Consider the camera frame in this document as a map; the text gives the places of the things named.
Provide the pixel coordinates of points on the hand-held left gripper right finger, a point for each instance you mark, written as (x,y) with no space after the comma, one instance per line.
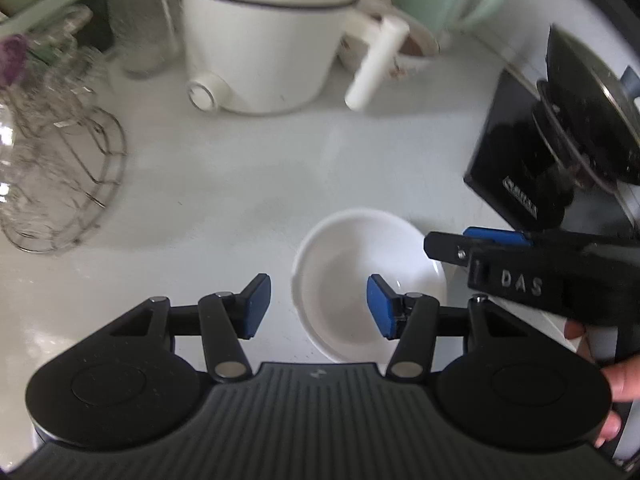
(382,307)

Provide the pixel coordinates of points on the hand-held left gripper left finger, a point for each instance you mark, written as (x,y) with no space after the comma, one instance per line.
(256,305)

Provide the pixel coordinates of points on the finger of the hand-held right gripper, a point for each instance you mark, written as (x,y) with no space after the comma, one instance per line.
(495,236)
(450,250)

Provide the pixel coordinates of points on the white bowl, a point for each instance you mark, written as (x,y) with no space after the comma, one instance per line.
(345,270)

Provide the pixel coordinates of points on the person's right hand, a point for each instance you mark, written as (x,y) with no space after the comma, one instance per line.
(622,377)

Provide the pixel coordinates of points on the black induction cooker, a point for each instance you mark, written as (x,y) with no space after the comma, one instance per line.
(510,160)

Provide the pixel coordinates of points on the black pan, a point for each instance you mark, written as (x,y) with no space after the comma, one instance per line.
(585,105)

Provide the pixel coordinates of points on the white electric cooking pot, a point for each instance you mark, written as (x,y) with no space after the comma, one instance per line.
(260,45)

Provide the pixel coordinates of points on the clear glass pitcher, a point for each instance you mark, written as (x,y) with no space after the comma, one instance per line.
(142,30)

